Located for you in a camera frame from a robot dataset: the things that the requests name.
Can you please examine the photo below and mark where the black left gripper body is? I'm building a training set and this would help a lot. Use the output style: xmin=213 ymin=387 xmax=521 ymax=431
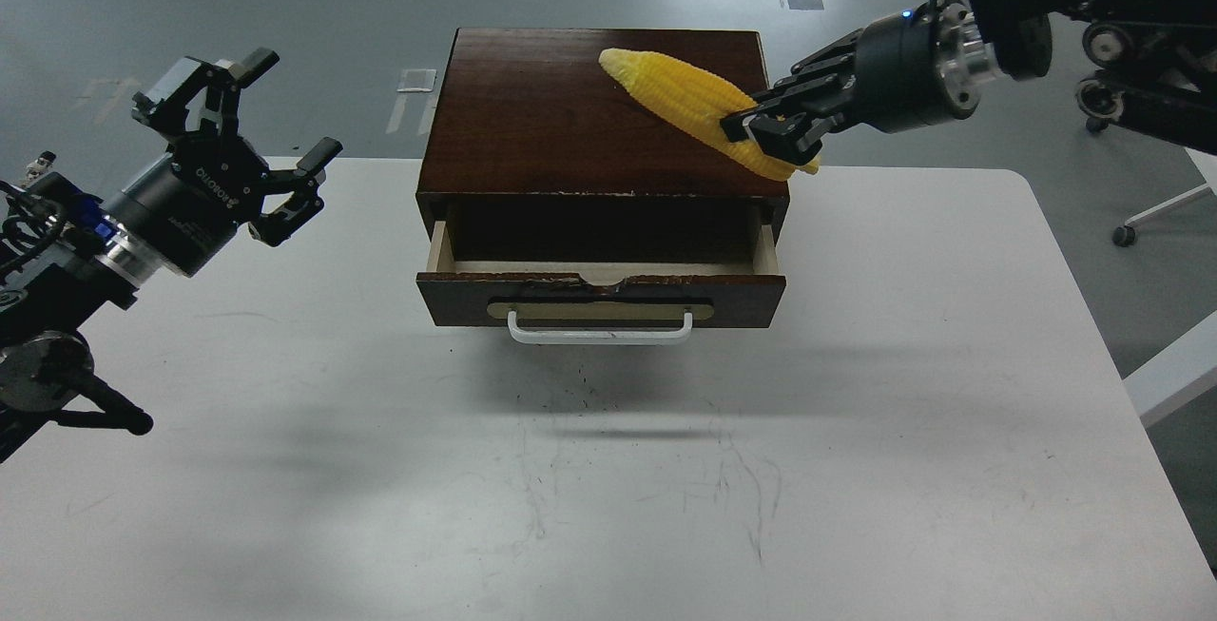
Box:
xmin=101 ymin=150 xmax=269 ymax=276

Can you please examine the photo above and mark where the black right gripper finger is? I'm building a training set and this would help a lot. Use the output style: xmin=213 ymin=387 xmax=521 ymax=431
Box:
xmin=751 ymin=30 xmax=863 ymax=108
xmin=719 ymin=97 xmax=860 ymax=160

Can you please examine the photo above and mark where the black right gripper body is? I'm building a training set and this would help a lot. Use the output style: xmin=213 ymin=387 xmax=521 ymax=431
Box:
xmin=846 ymin=0 xmax=978 ymax=134

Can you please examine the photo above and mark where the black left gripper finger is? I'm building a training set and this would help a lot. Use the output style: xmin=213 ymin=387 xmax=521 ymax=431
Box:
xmin=130 ymin=47 xmax=280 ymax=158
xmin=249 ymin=138 xmax=343 ymax=247

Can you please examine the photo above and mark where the yellow plastic corn cob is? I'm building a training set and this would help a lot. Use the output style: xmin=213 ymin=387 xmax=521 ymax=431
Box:
xmin=598 ymin=47 xmax=821 ymax=181

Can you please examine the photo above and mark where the wooden drawer with white handle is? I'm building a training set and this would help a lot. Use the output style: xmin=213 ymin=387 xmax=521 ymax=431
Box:
xmin=416 ymin=196 xmax=786 ymax=330

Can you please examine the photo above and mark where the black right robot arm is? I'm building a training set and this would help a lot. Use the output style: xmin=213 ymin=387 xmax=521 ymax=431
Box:
xmin=719 ymin=0 xmax=1215 ymax=167

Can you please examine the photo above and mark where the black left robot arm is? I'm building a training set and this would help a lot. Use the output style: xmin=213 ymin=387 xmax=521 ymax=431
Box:
xmin=1 ymin=47 xmax=342 ymax=457

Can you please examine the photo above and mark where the dark wooden drawer cabinet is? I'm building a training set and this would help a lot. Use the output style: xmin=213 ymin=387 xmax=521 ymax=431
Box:
xmin=416 ymin=28 xmax=790 ymax=264

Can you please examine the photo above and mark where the white office chair base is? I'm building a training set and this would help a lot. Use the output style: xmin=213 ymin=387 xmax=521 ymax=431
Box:
xmin=1111 ymin=149 xmax=1216 ymax=248

